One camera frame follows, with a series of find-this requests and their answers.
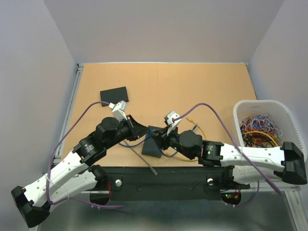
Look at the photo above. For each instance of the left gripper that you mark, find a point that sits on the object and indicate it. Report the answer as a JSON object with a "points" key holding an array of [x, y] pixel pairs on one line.
{"points": [[137, 130]]}

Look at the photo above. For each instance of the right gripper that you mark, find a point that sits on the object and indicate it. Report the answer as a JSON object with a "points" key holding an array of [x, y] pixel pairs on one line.
{"points": [[161, 135]]}

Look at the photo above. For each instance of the black network switch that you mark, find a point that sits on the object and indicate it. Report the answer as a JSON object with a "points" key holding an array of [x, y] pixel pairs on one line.
{"points": [[114, 95], [149, 148]]}

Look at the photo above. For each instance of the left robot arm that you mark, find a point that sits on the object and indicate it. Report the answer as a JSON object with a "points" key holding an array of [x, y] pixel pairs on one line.
{"points": [[77, 172]]}

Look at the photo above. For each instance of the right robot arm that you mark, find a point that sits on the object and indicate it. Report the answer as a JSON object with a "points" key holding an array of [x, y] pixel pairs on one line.
{"points": [[285, 162]]}

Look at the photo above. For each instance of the white plastic basket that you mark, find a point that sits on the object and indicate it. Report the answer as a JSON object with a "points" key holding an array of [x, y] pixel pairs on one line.
{"points": [[265, 123]]}

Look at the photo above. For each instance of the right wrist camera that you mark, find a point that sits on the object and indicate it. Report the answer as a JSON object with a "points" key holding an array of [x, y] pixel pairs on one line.
{"points": [[172, 119]]}

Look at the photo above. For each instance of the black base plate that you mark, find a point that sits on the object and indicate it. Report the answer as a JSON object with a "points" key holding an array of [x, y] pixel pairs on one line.
{"points": [[124, 184]]}

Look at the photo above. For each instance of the aluminium frame rail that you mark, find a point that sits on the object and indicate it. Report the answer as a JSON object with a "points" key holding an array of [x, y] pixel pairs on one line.
{"points": [[285, 190]]}

